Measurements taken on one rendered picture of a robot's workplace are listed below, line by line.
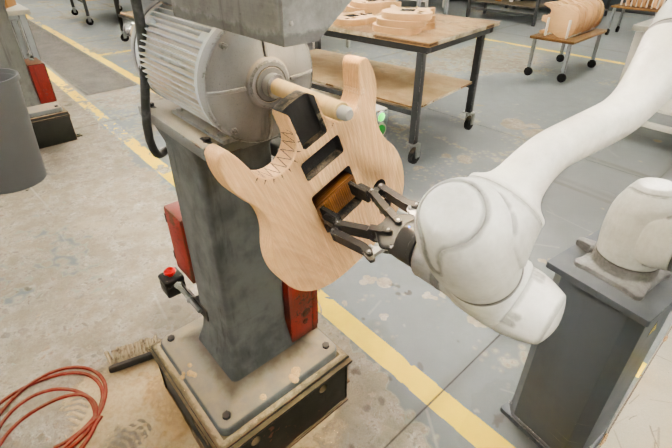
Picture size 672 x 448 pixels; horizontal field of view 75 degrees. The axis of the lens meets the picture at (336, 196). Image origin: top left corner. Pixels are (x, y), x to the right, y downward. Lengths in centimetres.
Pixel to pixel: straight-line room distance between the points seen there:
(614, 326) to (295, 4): 115
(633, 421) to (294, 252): 56
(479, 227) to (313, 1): 32
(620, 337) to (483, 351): 76
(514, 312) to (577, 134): 23
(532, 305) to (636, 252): 74
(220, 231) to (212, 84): 44
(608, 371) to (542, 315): 90
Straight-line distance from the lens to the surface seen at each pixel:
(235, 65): 85
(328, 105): 73
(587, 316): 143
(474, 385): 192
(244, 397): 149
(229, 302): 131
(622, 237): 132
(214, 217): 113
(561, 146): 58
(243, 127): 89
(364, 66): 79
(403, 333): 203
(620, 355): 146
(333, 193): 82
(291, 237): 79
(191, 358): 162
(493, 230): 46
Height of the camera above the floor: 150
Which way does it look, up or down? 31 degrees down
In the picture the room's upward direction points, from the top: straight up
